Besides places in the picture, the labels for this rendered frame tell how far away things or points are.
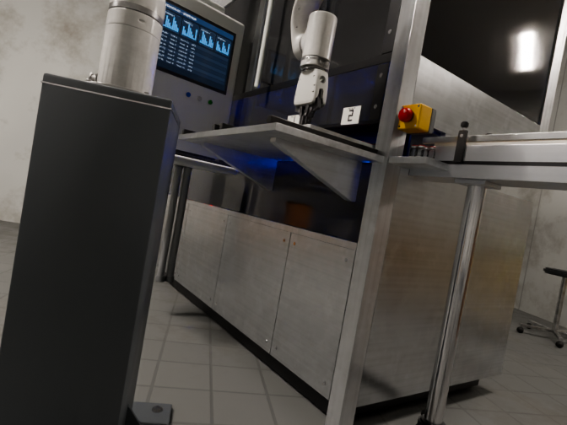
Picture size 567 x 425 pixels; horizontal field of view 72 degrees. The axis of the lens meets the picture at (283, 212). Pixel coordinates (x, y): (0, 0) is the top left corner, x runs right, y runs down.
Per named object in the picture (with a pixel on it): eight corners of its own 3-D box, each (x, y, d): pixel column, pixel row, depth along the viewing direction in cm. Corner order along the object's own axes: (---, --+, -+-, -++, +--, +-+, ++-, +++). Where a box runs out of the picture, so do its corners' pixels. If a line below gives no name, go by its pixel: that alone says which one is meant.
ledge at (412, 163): (417, 171, 125) (418, 165, 125) (454, 173, 114) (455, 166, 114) (388, 163, 117) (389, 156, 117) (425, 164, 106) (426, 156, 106)
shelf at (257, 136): (278, 164, 180) (278, 159, 180) (399, 168, 123) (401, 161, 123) (178, 139, 153) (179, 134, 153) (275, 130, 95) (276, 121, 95)
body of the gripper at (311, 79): (335, 69, 111) (328, 108, 111) (313, 75, 120) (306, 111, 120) (315, 60, 107) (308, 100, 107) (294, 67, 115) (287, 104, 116)
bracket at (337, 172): (348, 201, 128) (356, 162, 128) (355, 201, 126) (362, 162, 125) (261, 183, 109) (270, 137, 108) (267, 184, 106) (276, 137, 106)
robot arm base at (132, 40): (64, 78, 80) (78, -12, 79) (91, 99, 98) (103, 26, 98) (159, 99, 83) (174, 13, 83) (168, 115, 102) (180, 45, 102)
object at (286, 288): (261, 277, 346) (279, 180, 343) (497, 393, 177) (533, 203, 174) (148, 272, 288) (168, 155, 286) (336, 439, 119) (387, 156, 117)
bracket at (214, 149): (268, 190, 169) (273, 160, 169) (272, 190, 167) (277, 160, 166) (195, 175, 150) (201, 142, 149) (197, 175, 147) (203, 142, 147)
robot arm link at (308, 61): (337, 63, 112) (335, 73, 112) (317, 68, 119) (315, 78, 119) (315, 52, 107) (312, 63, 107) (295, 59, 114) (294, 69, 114)
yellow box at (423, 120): (412, 135, 119) (416, 111, 119) (432, 134, 113) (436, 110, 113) (396, 129, 115) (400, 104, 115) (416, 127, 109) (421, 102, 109)
